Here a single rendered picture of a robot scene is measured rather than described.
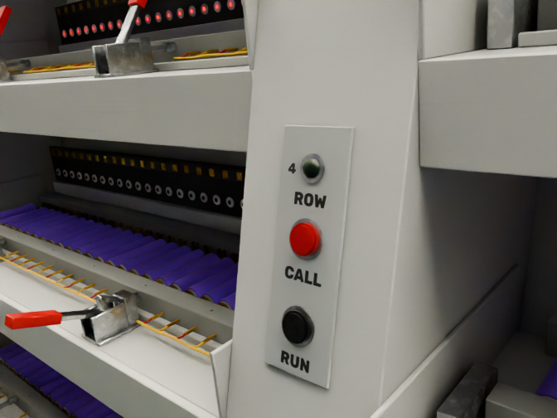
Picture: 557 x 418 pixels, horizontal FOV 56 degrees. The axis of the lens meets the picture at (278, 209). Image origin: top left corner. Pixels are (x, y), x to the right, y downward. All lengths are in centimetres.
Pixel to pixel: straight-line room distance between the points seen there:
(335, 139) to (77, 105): 25
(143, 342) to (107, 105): 18
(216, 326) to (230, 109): 16
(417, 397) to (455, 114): 13
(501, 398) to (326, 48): 19
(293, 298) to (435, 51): 13
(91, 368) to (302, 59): 29
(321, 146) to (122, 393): 24
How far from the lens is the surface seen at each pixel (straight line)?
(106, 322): 43
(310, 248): 25
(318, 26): 26
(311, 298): 26
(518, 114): 22
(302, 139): 25
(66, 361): 48
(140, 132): 38
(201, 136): 33
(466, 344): 32
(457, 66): 22
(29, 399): 73
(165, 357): 40
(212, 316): 39
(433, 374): 29
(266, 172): 27
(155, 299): 43
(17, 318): 40
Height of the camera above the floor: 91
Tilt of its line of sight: 6 degrees down
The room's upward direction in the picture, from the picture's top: 5 degrees clockwise
